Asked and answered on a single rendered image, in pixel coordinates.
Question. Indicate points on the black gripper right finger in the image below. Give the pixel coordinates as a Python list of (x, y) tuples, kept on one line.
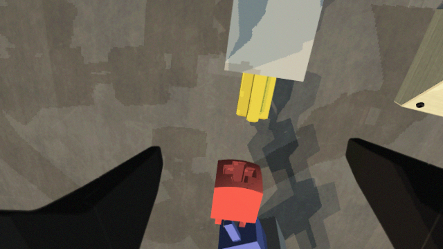
[(405, 194)]

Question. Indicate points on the yellow square bar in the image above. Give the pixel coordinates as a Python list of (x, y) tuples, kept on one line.
[(269, 39)]

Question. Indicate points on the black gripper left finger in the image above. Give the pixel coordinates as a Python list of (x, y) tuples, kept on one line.
[(110, 212)]

